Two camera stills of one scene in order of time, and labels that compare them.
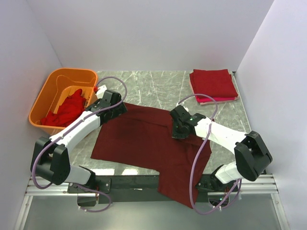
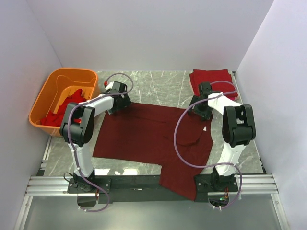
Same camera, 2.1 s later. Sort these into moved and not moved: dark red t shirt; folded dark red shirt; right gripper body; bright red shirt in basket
Moved: right gripper body; dark red t shirt
Not moved: folded dark red shirt; bright red shirt in basket
